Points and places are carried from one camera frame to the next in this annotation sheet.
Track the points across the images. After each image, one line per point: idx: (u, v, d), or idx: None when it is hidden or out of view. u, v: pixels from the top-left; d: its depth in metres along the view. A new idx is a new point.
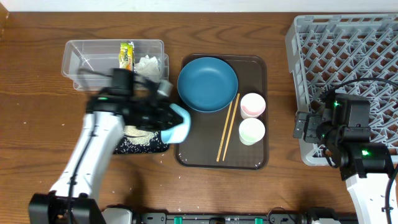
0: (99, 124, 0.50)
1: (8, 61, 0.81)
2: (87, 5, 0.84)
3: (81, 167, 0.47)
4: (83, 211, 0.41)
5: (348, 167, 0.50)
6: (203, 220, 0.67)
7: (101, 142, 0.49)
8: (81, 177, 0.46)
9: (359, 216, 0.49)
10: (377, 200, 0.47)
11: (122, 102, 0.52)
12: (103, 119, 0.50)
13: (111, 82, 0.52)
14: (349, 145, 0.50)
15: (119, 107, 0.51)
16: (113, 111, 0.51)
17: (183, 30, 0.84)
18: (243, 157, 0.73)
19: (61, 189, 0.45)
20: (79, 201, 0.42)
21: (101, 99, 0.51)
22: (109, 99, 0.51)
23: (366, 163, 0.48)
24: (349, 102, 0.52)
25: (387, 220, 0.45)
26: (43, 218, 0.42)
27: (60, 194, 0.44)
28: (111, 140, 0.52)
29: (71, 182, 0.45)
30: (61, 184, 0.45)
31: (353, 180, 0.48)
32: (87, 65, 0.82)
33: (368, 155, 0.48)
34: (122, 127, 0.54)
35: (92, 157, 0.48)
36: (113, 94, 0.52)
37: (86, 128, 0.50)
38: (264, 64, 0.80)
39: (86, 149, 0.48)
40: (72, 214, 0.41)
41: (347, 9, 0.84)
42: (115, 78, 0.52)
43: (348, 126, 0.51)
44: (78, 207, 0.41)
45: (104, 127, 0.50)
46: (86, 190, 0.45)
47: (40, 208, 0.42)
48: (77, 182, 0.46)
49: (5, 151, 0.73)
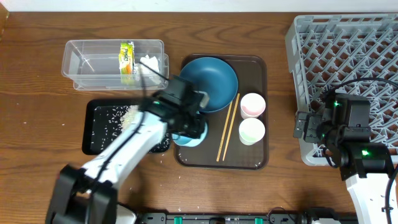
0: (145, 124, 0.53)
1: (9, 61, 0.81)
2: (87, 5, 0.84)
3: (117, 156, 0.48)
4: (105, 200, 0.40)
5: (348, 167, 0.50)
6: (202, 220, 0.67)
7: (142, 141, 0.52)
8: (112, 165, 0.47)
9: (359, 217, 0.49)
10: (377, 200, 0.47)
11: (171, 111, 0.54)
12: (149, 119, 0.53)
13: (168, 88, 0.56)
14: (349, 145, 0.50)
15: (166, 116, 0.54)
16: (161, 117, 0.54)
17: (183, 30, 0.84)
18: (243, 157, 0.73)
19: (91, 170, 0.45)
20: (104, 188, 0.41)
21: (154, 102, 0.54)
22: (160, 104, 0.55)
23: (366, 163, 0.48)
24: (349, 102, 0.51)
25: (387, 220, 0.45)
26: (65, 191, 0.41)
27: (88, 174, 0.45)
28: (149, 142, 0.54)
29: (102, 166, 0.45)
30: (92, 165, 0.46)
31: (353, 180, 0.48)
32: (87, 65, 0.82)
33: (368, 155, 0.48)
34: (160, 135, 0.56)
35: (130, 151, 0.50)
36: (168, 100, 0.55)
37: (132, 124, 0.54)
38: (264, 64, 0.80)
39: (127, 142, 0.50)
40: (93, 198, 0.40)
41: (347, 8, 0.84)
42: (172, 86, 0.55)
43: (348, 126, 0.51)
44: (101, 193, 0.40)
45: (148, 129, 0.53)
46: (114, 178, 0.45)
47: (68, 178, 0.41)
48: (107, 168, 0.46)
49: (5, 151, 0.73)
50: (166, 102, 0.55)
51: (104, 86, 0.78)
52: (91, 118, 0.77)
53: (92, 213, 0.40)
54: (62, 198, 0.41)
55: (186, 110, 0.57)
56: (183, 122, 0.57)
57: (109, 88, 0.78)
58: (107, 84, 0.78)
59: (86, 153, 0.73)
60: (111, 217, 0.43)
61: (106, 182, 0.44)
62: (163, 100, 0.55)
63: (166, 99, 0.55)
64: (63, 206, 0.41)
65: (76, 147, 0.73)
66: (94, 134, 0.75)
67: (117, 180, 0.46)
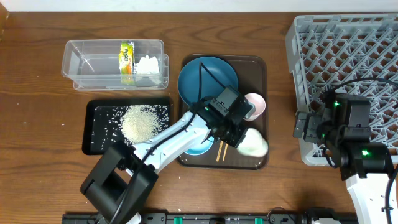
0: (193, 125, 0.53)
1: (8, 61, 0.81)
2: (87, 5, 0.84)
3: (165, 145, 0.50)
4: (145, 182, 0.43)
5: (348, 167, 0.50)
6: (202, 220, 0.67)
7: (187, 139, 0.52)
8: (157, 153, 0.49)
9: (359, 217, 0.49)
10: (377, 200, 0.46)
11: (219, 119, 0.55)
12: (198, 120, 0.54)
13: (221, 97, 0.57)
14: (349, 145, 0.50)
15: (212, 123, 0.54)
16: (208, 124, 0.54)
17: (183, 31, 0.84)
18: (243, 157, 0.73)
19: (140, 150, 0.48)
20: (147, 172, 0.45)
21: (204, 107, 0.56)
22: (210, 111, 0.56)
23: (366, 163, 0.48)
24: (349, 102, 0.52)
25: (387, 220, 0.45)
26: (111, 163, 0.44)
27: (136, 154, 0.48)
28: (191, 143, 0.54)
29: (150, 150, 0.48)
30: (141, 147, 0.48)
31: (353, 180, 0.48)
32: (87, 66, 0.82)
33: (368, 155, 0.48)
34: (199, 142, 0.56)
35: (175, 147, 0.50)
36: (216, 108, 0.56)
37: (181, 121, 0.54)
38: (264, 64, 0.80)
39: (172, 137, 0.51)
40: (136, 177, 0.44)
41: (347, 9, 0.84)
42: (225, 96, 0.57)
43: (348, 126, 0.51)
44: (143, 175, 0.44)
45: (194, 129, 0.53)
46: (156, 165, 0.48)
47: (117, 151, 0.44)
48: (153, 154, 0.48)
49: (5, 151, 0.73)
50: (214, 109, 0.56)
51: (105, 86, 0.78)
52: (91, 117, 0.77)
53: (129, 191, 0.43)
54: (105, 169, 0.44)
55: (231, 120, 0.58)
56: (225, 129, 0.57)
57: (109, 88, 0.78)
58: (107, 84, 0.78)
59: (86, 153, 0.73)
60: (142, 200, 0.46)
61: (149, 166, 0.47)
62: (213, 108, 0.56)
63: (217, 107, 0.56)
64: (104, 177, 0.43)
65: (76, 147, 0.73)
66: (94, 134, 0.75)
67: (158, 167, 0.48)
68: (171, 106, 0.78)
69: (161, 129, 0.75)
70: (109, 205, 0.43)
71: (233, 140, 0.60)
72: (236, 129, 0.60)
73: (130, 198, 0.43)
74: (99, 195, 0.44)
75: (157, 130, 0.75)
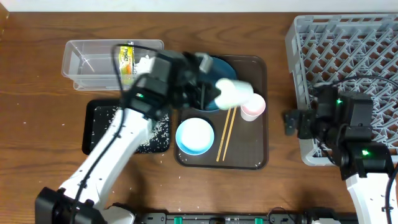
0: (126, 126, 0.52)
1: (8, 61, 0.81)
2: (87, 5, 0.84)
3: (96, 172, 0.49)
4: (86, 219, 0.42)
5: (349, 167, 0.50)
6: (202, 220, 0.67)
7: (123, 145, 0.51)
8: (89, 183, 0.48)
9: (359, 216, 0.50)
10: (377, 200, 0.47)
11: (158, 99, 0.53)
12: (129, 118, 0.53)
13: (153, 71, 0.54)
14: (349, 145, 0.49)
15: (151, 109, 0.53)
16: (144, 112, 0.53)
17: (183, 31, 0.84)
18: (243, 157, 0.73)
19: (69, 189, 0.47)
20: (84, 210, 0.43)
21: (137, 95, 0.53)
22: (145, 95, 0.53)
23: (366, 163, 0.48)
24: (352, 101, 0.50)
25: (387, 219, 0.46)
26: (45, 215, 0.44)
27: (67, 195, 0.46)
28: (135, 142, 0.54)
29: (81, 185, 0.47)
30: (70, 184, 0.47)
31: (354, 180, 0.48)
32: (87, 66, 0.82)
33: (368, 155, 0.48)
34: (147, 131, 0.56)
35: (117, 155, 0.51)
36: (152, 89, 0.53)
37: (113, 126, 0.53)
38: (264, 65, 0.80)
39: (109, 150, 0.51)
40: (73, 219, 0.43)
41: (347, 9, 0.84)
42: (158, 69, 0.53)
43: (350, 125, 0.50)
44: (81, 214, 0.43)
45: (130, 130, 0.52)
46: (94, 197, 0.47)
47: (48, 200, 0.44)
48: (87, 186, 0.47)
49: (5, 151, 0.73)
50: (151, 90, 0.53)
51: (104, 86, 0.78)
52: (91, 118, 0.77)
53: None
54: (46, 219, 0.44)
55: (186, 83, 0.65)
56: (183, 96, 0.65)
57: (109, 88, 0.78)
58: (107, 84, 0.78)
59: (86, 153, 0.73)
60: None
61: (86, 202, 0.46)
62: (148, 89, 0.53)
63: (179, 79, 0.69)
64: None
65: (76, 147, 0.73)
66: (94, 134, 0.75)
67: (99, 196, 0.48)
68: None
69: (161, 129, 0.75)
70: None
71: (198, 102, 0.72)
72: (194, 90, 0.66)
73: None
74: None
75: (157, 131, 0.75)
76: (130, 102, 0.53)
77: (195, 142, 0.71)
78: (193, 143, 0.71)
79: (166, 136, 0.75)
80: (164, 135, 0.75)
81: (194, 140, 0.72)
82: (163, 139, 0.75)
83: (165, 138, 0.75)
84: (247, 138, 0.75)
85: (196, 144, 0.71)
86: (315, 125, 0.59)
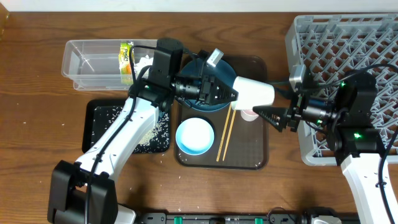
0: (137, 111, 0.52)
1: (8, 61, 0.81)
2: (87, 5, 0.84)
3: (110, 147, 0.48)
4: (102, 190, 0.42)
5: (342, 150, 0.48)
6: (203, 220, 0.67)
7: (135, 127, 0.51)
8: (104, 158, 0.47)
9: (355, 197, 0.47)
10: (370, 177, 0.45)
11: (163, 90, 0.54)
12: (140, 104, 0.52)
13: (156, 65, 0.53)
14: (344, 130, 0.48)
15: (158, 98, 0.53)
16: (153, 102, 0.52)
17: (183, 30, 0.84)
18: (243, 157, 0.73)
19: (86, 162, 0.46)
20: (101, 180, 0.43)
21: (145, 86, 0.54)
22: (152, 86, 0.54)
23: (359, 146, 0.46)
24: (357, 89, 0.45)
25: (382, 196, 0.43)
26: (61, 186, 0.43)
27: (83, 168, 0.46)
28: (144, 127, 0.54)
29: (96, 158, 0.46)
30: (87, 158, 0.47)
31: (347, 162, 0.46)
32: (87, 65, 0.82)
33: (360, 137, 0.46)
34: (155, 119, 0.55)
35: (125, 137, 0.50)
36: (157, 81, 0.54)
37: (124, 111, 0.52)
38: (264, 65, 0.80)
39: (120, 131, 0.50)
40: (91, 190, 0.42)
41: (347, 8, 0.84)
42: (160, 62, 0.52)
43: (349, 111, 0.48)
44: (98, 185, 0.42)
45: (141, 115, 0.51)
46: (109, 170, 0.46)
47: (64, 172, 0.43)
48: (102, 160, 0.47)
49: (5, 151, 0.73)
50: (157, 82, 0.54)
51: (104, 86, 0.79)
52: (91, 118, 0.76)
53: (92, 203, 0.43)
54: (61, 191, 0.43)
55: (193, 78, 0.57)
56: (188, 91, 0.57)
57: (109, 88, 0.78)
58: (107, 84, 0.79)
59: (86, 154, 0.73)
60: (111, 210, 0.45)
61: (102, 174, 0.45)
62: (153, 81, 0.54)
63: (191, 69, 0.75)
64: (63, 195, 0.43)
65: (76, 147, 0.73)
66: (94, 134, 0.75)
67: (113, 170, 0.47)
68: (171, 106, 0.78)
69: (161, 129, 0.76)
70: (77, 219, 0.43)
71: (215, 98, 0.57)
72: (205, 86, 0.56)
73: (96, 208, 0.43)
74: (68, 216, 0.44)
75: (157, 131, 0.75)
76: (138, 94, 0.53)
77: (194, 141, 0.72)
78: (194, 142, 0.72)
79: (166, 136, 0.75)
80: (164, 135, 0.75)
81: (193, 140, 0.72)
82: (163, 139, 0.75)
83: (165, 138, 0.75)
84: (247, 138, 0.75)
85: (196, 144, 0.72)
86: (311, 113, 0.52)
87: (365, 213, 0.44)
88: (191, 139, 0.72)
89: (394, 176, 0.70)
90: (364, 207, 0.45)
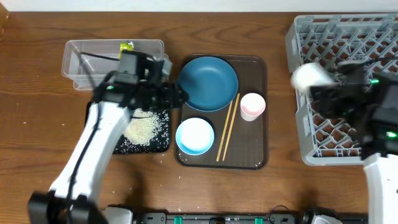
0: (104, 118, 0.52)
1: (7, 61, 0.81)
2: (87, 5, 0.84)
3: (83, 166, 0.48)
4: (83, 213, 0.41)
5: (370, 146, 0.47)
6: (203, 220, 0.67)
7: (104, 137, 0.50)
8: (79, 178, 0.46)
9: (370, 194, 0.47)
10: (393, 182, 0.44)
11: (129, 89, 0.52)
12: (105, 112, 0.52)
13: (120, 66, 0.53)
14: (375, 125, 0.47)
15: (124, 98, 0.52)
16: (119, 103, 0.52)
17: (183, 31, 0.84)
18: (242, 158, 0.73)
19: (60, 188, 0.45)
20: (80, 203, 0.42)
21: (108, 87, 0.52)
22: (115, 87, 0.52)
23: (392, 145, 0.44)
24: (391, 83, 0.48)
25: None
26: (41, 218, 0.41)
27: (59, 194, 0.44)
28: (115, 133, 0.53)
29: (71, 181, 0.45)
30: (61, 183, 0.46)
31: (373, 159, 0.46)
32: (87, 65, 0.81)
33: (395, 137, 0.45)
34: (125, 120, 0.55)
35: (97, 150, 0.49)
36: (122, 79, 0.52)
37: (91, 121, 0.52)
38: (264, 64, 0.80)
39: (90, 145, 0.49)
40: (71, 215, 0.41)
41: (347, 9, 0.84)
42: (124, 62, 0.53)
43: (380, 107, 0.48)
44: (77, 210, 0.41)
45: (109, 121, 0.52)
46: (86, 190, 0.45)
47: (40, 204, 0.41)
48: (77, 181, 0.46)
49: (5, 151, 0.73)
50: (122, 82, 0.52)
51: None
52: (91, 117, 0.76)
53: None
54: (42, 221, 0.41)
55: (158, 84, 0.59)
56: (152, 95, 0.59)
57: None
58: None
59: None
60: None
61: (79, 196, 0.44)
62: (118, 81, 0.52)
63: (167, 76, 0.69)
64: None
65: None
66: None
67: (91, 188, 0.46)
68: None
69: (161, 129, 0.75)
70: None
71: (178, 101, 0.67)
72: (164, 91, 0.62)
73: None
74: None
75: (157, 131, 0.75)
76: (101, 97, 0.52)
77: (194, 141, 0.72)
78: (193, 143, 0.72)
79: (166, 136, 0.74)
80: (164, 135, 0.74)
81: (193, 139, 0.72)
82: (163, 139, 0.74)
83: (165, 138, 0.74)
84: (247, 138, 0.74)
85: (195, 145, 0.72)
86: (342, 101, 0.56)
87: (376, 210, 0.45)
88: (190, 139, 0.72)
89: None
90: (377, 205, 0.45)
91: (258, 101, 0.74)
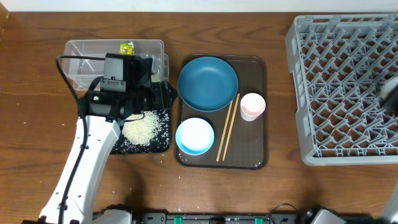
0: (91, 134, 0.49)
1: (7, 61, 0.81)
2: (87, 5, 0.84)
3: (73, 188, 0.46)
4: None
5: None
6: (203, 220, 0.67)
7: (93, 156, 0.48)
8: (70, 203, 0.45)
9: None
10: None
11: (117, 96, 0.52)
12: (92, 126, 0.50)
13: (107, 72, 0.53)
14: None
15: (112, 109, 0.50)
16: (107, 116, 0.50)
17: (183, 31, 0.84)
18: (242, 158, 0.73)
19: (51, 213, 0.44)
20: None
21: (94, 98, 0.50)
22: (102, 96, 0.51)
23: None
24: None
25: None
26: None
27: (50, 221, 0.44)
28: (105, 149, 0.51)
29: (61, 207, 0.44)
30: (50, 209, 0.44)
31: None
32: (87, 65, 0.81)
33: None
34: (117, 131, 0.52)
35: (86, 170, 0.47)
36: (110, 88, 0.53)
37: (78, 138, 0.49)
38: (264, 65, 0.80)
39: (78, 165, 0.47)
40: None
41: (347, 9, 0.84)
42: (111, 68, 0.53)
43: None
44: None
45: (97, 137, 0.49)
46: (78, 215, 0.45)
47: None
48: (68, 206, 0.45)
49: (5, 152, 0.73)
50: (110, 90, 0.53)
51: None
52: None
53: None
54: None
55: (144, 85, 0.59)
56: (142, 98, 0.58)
57: None
58: None
59: None
60: None
61: None
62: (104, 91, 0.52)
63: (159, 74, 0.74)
64: None
65: None
66: None
67: (83, 211, 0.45)
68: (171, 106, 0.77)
69: (161, 129, 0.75)
70: None
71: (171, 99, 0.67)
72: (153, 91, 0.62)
73: None
74: None
75: (157, 131, 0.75)
76: (87, 109, 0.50)
77: (194, 141, 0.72)
78: (193, 143, 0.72)
79: (166, 136, 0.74)
80: (164, 135, 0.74)
81: (194, 139, 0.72)
82: (163, 139, 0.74)
83: (165, 138, 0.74)
84: (247, 138, 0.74)
85: (195, 144, 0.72)
86: None
87: None
88: (191, 139, 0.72)
89: (394, 176, 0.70)
90: None
91: (259, 101, 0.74)
